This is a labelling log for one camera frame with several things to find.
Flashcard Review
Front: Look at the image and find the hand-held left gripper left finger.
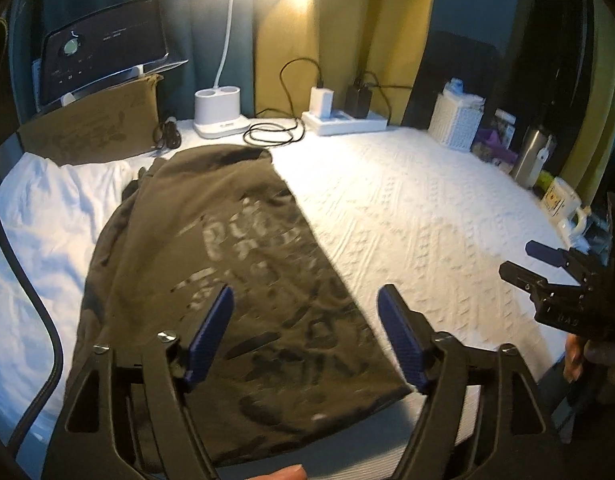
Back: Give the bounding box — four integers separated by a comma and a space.
42, 284, 236, 480

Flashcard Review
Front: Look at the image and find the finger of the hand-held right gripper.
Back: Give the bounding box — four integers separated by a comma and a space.
525, 240, 601, 287
497, 260, 584, 302

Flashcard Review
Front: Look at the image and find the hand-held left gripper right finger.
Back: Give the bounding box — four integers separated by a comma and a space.
377, 285, 571, 480

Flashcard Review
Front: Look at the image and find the olive printed t-shirt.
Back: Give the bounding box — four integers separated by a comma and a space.
69, 144, 414, 469

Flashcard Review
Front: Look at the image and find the person's right hand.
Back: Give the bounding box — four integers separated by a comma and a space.
564, 334, 615, 386

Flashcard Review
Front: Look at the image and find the person's left hand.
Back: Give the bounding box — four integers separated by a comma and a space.
259, 464, 309, 480

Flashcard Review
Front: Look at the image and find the white printed mug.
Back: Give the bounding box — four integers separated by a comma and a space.
541, 175, 597, 234

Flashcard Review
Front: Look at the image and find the steel tumbler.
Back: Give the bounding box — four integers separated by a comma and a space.
510, 124, 558, 189

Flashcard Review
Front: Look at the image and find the purple packet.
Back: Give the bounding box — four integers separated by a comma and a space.
471, 126, 519, 169

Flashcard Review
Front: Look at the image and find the white woven basket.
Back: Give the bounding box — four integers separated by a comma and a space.
426, 77, 487, 153

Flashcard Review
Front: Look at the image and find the smooth white cloth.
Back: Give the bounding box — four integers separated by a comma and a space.
0, 151, 144, 461

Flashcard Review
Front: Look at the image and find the black chair backrest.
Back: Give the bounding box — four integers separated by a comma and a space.
400, 30, 501, 129

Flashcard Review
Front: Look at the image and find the white power strip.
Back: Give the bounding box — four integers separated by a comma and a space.
300, 109, 390, 138

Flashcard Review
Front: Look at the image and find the white desk lamp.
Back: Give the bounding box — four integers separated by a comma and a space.
189, 0, 309, 140

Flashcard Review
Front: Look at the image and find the black charger adapter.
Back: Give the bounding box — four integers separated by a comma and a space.
345, 84, 373, 120

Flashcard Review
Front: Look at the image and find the brown cardboard box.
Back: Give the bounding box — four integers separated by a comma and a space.
16, 73, 165, 168

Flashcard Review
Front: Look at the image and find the white charger adapter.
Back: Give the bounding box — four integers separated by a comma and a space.
308, 85, 335, 119

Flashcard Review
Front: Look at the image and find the yellow curtain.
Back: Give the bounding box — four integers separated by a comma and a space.
252, 0, 444, 127

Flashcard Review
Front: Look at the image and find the black braided cable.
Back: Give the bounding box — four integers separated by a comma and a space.
0, 197, 64, 458

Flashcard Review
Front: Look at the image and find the coiled black cable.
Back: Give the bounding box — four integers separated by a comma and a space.
242, 120, 308, 149

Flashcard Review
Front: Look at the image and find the black cable of white charger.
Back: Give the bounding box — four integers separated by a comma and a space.
278, 57, 325, 117

